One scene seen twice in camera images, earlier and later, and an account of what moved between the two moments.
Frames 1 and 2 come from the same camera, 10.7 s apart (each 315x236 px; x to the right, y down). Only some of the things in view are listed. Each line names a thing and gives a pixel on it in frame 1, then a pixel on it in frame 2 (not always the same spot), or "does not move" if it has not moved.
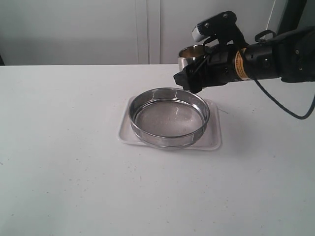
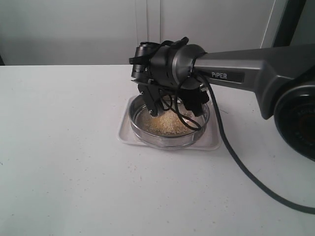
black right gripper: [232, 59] → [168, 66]
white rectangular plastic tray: [210, 140] does not move
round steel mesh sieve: [168, 118] does not move
